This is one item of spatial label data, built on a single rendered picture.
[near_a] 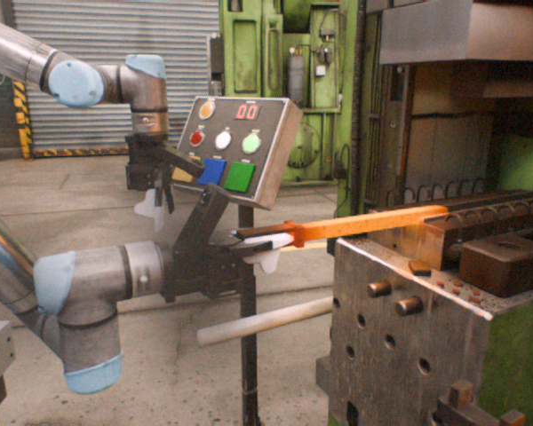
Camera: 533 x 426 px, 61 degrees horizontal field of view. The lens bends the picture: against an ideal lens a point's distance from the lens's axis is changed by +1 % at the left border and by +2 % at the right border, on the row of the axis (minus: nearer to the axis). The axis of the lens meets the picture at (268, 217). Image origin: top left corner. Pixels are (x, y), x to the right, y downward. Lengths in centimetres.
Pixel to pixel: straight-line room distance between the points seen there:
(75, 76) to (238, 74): 480
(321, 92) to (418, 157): 462
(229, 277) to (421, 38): 52
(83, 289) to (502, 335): 60
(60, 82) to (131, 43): 775
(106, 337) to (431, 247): 56
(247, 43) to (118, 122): 367
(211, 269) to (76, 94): 37
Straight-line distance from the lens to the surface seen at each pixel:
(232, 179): 115
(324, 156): 573
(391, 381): 95
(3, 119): 886
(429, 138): 114
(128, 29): 859
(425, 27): 86
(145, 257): 62
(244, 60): 559
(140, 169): 97
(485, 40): 83
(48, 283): 61
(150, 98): 95
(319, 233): 74
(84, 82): 82
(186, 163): 96
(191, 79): 860
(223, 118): 128
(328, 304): 131
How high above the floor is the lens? 123
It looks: 17 degrees down
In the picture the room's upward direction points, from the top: straight up
